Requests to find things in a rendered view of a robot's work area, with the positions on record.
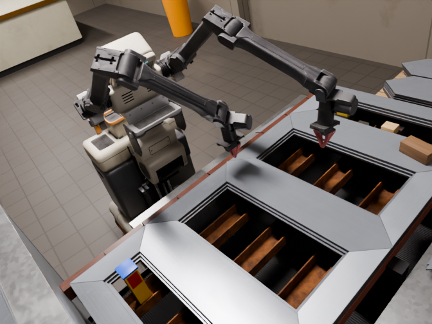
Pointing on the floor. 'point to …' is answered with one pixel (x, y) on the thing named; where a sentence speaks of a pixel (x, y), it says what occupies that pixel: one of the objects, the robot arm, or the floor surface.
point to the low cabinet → (34, 32)
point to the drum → (179, 17)
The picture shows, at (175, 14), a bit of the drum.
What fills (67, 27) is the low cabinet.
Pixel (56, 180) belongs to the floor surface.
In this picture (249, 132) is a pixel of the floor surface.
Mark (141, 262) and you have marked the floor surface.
